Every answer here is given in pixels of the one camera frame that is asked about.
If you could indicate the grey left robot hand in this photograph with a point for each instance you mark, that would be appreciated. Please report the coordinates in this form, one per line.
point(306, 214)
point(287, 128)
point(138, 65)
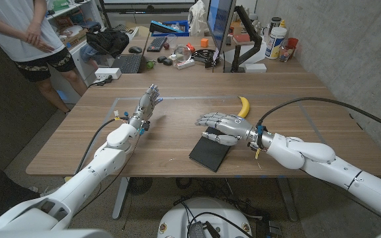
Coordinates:
point(144, 105)

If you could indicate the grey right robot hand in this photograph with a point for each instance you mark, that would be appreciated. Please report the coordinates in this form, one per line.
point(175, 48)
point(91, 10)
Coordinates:
point(233, 127)

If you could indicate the person's left forearm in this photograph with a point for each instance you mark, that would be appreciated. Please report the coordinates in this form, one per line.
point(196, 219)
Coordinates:
point(40, 11)

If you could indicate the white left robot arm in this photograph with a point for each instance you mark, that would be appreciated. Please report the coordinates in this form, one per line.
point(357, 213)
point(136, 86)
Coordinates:
point(106, 160)

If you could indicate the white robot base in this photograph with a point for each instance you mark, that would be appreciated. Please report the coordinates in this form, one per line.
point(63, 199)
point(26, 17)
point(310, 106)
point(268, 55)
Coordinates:
point(177, 218)

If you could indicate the person's right forearm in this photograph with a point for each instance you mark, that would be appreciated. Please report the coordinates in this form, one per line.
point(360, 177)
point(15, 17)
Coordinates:
point(2, 23)

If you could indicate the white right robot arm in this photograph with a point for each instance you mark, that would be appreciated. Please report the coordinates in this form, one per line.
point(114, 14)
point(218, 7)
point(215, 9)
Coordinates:
point(326, 162)

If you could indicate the yellow banana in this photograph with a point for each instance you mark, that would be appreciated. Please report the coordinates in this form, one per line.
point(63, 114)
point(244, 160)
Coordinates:
point(244, 107)

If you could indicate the black photo album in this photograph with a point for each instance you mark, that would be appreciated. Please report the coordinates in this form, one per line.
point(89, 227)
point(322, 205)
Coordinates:
point(208, 155)

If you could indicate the green ball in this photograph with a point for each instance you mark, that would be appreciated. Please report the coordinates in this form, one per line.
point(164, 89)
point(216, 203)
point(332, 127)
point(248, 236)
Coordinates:
point(150, 64)

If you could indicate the black laptop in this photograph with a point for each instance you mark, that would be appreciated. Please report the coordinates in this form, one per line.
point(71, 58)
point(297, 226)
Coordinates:
point(129, 63)

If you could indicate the white power strip box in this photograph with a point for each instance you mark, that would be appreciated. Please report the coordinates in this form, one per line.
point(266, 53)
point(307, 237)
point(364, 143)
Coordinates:
point(108, 73)

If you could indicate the small black object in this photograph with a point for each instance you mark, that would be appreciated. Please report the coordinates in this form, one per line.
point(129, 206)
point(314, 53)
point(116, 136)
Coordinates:
point(168, 62)
point(161, 59)

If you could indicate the black computer mouse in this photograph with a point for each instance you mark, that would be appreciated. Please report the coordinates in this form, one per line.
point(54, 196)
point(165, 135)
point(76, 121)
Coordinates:
point(135, 50)

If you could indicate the black keyboard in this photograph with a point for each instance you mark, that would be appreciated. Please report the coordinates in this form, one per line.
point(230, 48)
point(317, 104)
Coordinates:
point(156, 44)

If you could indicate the white rectangular box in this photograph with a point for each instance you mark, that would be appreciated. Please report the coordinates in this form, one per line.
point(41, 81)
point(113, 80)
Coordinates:
point(255, 67)

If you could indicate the dark red ball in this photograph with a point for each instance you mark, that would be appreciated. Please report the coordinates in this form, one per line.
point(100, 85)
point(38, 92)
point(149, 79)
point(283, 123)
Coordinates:
point(166, 46)

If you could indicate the clear glass bowl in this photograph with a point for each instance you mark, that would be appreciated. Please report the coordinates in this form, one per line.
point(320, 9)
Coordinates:
point(182, 53)

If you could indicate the pink note on monitor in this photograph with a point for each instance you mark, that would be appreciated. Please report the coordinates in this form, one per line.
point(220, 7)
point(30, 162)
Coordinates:
point(215, 55)

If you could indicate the black backpack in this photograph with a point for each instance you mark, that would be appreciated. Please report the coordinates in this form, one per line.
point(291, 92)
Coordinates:
point(108, 41)

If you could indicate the black round fan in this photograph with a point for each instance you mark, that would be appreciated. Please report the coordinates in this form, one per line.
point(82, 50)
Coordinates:
point(140, 185)

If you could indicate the blue plastic bin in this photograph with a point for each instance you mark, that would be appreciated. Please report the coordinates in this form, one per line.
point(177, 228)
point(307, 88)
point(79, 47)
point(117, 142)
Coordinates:
point(179, 28)

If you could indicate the orange cube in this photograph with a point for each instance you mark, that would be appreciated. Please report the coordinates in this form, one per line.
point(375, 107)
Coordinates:
point(204, 42)

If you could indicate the grey table leg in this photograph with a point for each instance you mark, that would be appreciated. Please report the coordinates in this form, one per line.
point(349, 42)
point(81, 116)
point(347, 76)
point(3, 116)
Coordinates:
point(288, 198)
point(120, 198)

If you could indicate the clear cup with items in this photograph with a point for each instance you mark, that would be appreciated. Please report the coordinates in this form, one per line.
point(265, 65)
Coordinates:
point(285, 53)

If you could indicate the white wipes canister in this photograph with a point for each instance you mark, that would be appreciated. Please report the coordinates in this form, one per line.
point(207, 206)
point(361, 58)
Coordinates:
point(275, 43)

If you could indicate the white plastic bag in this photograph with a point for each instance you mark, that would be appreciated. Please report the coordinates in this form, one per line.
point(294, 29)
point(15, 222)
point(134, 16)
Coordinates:
point(197, 18)

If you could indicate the red cup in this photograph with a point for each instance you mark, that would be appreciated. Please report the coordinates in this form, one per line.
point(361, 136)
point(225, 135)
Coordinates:
point(293, 43)

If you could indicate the white shelf unit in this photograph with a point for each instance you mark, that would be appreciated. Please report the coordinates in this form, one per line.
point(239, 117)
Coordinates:
point(88, 13)

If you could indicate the computer monitor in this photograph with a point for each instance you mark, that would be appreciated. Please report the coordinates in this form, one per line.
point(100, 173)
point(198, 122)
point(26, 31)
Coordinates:
point(218, 20)

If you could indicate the person in white t-shirt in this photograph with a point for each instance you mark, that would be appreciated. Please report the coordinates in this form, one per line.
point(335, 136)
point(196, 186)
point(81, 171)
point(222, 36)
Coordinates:
point(15, 43)

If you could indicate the whiteboard with black frame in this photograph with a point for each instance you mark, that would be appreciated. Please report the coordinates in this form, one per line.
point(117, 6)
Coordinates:
point(144, 8)

